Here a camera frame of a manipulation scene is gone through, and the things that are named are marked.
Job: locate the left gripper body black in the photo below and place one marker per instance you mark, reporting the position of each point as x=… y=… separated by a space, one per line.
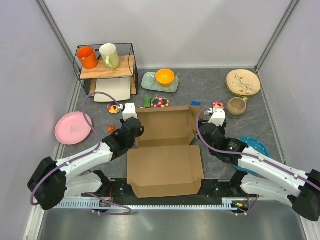
x=131 y=143

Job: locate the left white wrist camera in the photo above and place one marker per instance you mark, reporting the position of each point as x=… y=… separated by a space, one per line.
x=128 y=111

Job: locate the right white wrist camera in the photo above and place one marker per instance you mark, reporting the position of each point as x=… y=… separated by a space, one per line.
x=216 y=116

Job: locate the small orange red toy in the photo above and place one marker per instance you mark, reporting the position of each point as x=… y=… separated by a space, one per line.
x=111 y=128

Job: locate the pink plate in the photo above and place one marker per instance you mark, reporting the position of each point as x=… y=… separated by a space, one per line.
x=72 y=128

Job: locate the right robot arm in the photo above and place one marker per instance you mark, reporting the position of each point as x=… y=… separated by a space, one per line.
x=263 y=176

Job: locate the green bone toy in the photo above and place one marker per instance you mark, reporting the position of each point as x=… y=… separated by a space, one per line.
x=147 y=102

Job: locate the beige floral plate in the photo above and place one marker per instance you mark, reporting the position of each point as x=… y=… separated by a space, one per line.
x=243 y=78

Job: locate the pale green mug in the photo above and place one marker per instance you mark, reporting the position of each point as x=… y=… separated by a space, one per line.
x=110 y=56

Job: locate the rainbow flower toy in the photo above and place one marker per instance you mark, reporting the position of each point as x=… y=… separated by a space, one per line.
x=114 y=109

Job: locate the white square plate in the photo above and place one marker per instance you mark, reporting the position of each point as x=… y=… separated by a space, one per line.
x=118 y=88

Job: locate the brown ceramic cup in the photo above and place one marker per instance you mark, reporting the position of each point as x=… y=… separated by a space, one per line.
x=236 y=107

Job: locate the blue polka dot plate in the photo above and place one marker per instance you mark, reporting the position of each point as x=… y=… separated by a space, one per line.
x=258 y=146

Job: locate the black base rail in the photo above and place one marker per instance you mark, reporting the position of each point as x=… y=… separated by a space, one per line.
x=211 y=193

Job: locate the green double flower toy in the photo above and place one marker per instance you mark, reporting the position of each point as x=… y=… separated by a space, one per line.
x=159 y=102

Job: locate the orange bowl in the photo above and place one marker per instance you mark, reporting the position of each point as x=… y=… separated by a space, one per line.
x=165 y=76

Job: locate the green plate under floral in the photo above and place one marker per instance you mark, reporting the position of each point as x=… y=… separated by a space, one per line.
x=241 y=91

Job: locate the blue small box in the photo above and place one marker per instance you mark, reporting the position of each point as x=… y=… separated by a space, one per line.
x=195 y=103

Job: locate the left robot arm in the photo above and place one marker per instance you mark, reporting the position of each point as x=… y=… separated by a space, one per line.
x=54 y=180

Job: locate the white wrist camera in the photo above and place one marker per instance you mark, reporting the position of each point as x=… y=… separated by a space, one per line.
x=128 y=111
x=216 y=116

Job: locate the pink flower toy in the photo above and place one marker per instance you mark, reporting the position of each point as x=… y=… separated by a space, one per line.
x=218 y=104

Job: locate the orange mug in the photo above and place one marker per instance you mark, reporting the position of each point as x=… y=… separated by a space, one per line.
x=87 y=57

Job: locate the black wire wooden shelf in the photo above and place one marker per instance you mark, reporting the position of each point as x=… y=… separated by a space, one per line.
x=127 y=68

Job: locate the pale green tray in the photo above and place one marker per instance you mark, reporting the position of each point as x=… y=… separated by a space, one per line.
x=149 y=82

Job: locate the brown cardboard box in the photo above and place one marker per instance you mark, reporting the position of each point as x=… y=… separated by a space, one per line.
x=164 y=162

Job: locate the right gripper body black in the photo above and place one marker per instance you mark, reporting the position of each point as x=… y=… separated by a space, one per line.
x=222 y=129

